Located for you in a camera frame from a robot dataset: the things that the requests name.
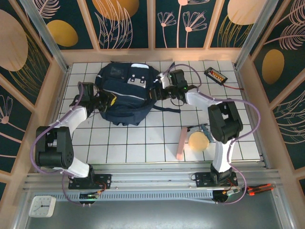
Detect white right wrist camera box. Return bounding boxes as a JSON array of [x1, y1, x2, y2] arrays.
[[157, 73, 170, 89]]

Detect teal pen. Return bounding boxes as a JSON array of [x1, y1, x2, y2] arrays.
[[200, 123, 212, 143]]

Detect grey slotted cable duct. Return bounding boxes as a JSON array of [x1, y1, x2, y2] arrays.
[[51, 190, 215, 204]]

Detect small controller board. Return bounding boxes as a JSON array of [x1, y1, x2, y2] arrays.
[[213, 189, 240, 203], [79, 189, 107, 200]]

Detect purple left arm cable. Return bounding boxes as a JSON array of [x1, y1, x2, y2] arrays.
[[30, 82, 108, 206]]

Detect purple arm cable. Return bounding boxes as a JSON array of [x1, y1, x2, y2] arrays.
[[30, 82, 108, 206], [164, 63, 262, 206]]

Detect white square clock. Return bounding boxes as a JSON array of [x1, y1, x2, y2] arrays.
[[28, 195, 57, 218]]

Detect navy blue backpack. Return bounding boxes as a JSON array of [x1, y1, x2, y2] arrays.
[[94, 61, 181, 127]]

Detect red cable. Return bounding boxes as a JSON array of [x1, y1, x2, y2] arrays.
[[224, 83, 245, 91]]

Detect black charger board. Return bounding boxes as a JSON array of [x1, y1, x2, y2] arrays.
[[203, 67, 228, 86]]

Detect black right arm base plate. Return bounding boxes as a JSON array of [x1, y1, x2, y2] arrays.
[[194, 171, 238, 188]]

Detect aluminium mounting rail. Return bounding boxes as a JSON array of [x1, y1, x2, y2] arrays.
[[23, 168, 279, 191]]

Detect round beige disc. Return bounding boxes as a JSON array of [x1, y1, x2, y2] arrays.
[[188, 132, 210, 151]]

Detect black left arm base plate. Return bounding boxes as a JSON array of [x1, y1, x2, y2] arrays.
[[68, 173, 112, 190]]

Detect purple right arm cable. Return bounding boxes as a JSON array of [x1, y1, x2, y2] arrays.
[[164, 63, 262, 206]]

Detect orange black pliers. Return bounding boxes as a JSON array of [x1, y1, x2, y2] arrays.
[[242, 183, 275, 197]]

